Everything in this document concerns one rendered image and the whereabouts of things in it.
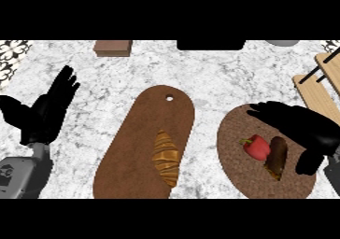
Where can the golden croissant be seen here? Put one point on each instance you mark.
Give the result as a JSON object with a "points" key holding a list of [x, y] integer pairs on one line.
{"points": [[166, 158]]}

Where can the brown oval placemat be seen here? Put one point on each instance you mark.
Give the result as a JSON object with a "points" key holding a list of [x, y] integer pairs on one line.
{"points": [[241, 161]]}

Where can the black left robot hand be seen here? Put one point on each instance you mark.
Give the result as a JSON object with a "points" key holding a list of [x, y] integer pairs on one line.
{"points": [[44, 112]]}

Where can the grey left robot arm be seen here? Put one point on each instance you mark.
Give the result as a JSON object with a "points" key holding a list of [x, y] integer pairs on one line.
{"points": [[21, 174]]}

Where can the small brown wooden box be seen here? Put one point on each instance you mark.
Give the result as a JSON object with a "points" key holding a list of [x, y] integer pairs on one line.
{"points": [[113, 48]]}

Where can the dark brown hot dog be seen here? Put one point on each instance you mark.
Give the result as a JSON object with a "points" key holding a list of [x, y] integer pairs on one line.
{"points": [[278, 157]]}

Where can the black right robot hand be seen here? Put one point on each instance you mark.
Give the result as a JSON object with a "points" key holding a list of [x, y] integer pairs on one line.
{"points": [[306, 124]]}

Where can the brown wooden cutting board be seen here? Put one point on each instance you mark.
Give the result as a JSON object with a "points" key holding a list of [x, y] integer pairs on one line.
{"points": [[141, 146]]}

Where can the black appliance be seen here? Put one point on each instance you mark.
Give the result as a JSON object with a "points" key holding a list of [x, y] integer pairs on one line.
{"points": [[210, 45]]}

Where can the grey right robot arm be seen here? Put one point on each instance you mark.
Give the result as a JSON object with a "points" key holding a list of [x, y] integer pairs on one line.
{"points": [[337, 171]]}

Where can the grey round object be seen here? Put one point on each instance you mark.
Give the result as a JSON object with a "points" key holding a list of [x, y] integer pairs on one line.
{"points": [[282, 43]]}

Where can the red bell pepper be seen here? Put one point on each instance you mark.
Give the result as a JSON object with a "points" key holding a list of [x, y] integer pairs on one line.
{"points": [[257, 147]]}

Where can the wooden tiered shelf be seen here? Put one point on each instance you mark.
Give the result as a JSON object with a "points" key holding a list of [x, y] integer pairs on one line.
{"points": [[327, 84]]}

